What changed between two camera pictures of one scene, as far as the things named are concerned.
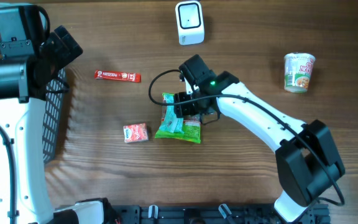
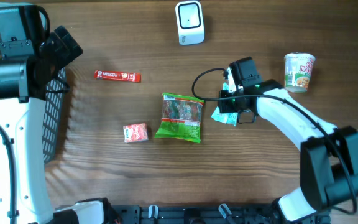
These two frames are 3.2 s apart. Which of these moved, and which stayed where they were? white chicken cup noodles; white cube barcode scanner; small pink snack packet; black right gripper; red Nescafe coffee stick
Moved: black right gripper
Stayed: small pink snack packet; red Nescafe coffee stick; white chicken cup noodles; white cube barcode scanner
